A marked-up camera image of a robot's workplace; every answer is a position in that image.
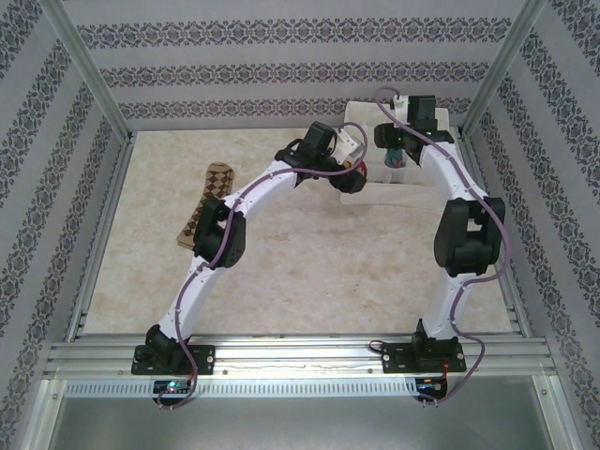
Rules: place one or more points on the right controller board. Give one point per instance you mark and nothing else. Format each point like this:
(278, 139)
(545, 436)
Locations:
(429, 385)

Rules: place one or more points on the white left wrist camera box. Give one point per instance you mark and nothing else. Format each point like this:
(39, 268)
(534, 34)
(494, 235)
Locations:
(347, 143)

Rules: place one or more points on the aluminium mounting rail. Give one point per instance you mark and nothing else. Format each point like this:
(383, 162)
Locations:
(300, 361)

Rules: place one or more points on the beige sock red toe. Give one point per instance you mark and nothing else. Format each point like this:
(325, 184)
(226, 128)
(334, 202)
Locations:
(362, 167)

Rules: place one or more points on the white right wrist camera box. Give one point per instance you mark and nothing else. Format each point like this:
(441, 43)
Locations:
(399, 110)

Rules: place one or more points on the aluminium frame post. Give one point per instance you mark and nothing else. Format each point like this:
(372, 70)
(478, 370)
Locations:
(89, 65)
(504, 65)

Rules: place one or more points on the aluminium table side rail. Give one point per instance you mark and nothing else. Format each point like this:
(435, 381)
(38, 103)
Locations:
(112, 187)
(482, 159)

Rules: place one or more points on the white fabric organizer box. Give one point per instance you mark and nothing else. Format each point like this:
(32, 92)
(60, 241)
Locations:
(398, 192)

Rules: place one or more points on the blue sock orange cuff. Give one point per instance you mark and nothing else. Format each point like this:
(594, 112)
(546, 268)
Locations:
(394, 159)

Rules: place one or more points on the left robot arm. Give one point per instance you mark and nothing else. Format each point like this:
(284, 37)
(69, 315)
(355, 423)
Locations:
(262, 187)

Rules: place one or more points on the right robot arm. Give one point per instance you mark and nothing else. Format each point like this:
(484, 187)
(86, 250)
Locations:
(469, 234)

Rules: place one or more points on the sheet metal shelf panel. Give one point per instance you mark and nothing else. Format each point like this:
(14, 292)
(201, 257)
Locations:
(300, 426)

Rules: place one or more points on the brown argyle sock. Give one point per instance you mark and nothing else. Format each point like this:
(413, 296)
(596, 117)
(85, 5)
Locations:
(218, 180)

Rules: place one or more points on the controller board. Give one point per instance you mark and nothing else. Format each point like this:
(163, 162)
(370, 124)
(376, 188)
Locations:
(171, 386)
(429, 385)

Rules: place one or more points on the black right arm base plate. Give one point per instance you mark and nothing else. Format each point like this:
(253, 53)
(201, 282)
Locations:
(396, 358)

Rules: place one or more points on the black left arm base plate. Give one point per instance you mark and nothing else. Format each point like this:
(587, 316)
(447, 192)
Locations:
(206, 358)

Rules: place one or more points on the left controller board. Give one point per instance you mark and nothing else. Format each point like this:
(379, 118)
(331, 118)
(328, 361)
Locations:
(171, 386)

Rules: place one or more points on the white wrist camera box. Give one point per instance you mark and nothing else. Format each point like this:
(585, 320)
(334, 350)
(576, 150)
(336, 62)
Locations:
(347, 143)
(399, 110)

